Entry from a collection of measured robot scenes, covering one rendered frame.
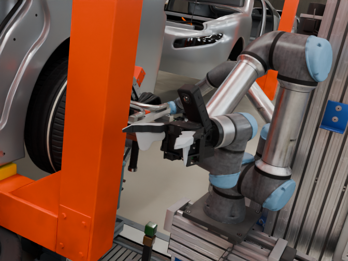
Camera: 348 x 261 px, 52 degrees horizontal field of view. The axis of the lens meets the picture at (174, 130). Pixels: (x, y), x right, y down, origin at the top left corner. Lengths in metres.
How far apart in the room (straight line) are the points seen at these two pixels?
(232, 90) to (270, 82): 4.19
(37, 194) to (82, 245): 0.26
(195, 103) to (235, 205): 0.59
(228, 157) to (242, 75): 0.28
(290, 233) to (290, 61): 0.66
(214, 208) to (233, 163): 0.39
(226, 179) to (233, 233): 0.35
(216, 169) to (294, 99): 0.32
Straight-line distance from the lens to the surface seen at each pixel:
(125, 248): 2.33
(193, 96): 0.73
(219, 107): 1.01
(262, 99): 1.85
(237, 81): 1.05
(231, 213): 1.27
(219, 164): 0.90
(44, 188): 1.45
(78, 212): 1.36
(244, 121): 0.88
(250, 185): 1.17
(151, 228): 1.45
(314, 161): 1.31
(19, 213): 1.57
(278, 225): 1.42
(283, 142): 1.11
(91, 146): 1.22
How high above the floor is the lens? 1.46
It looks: 18 degrees down
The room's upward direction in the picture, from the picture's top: 10 degrees clockwise
